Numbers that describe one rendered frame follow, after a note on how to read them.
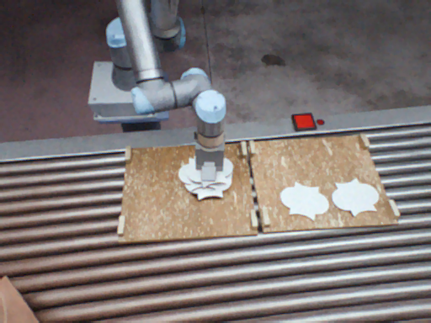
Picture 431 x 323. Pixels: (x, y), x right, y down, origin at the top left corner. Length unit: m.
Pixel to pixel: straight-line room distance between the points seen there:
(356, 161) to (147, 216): 0.72
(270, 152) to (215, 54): 1.98
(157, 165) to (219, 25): 2.38
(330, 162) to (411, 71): 2.15
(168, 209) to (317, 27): 2.72
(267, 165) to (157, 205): 0.39
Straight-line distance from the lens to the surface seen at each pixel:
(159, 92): 1.05
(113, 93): 1.53
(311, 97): 2.97
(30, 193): 1.38
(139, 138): 1.42
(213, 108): 0.98
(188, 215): 1.20
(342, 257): 1.22
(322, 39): 3.53
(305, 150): 1.38
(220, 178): 1.21
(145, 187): 1.26
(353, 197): 1.30
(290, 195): 1.25
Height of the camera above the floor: 1.98
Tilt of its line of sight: 53 degrees down
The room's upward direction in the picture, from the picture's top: 2 degrees clockwise
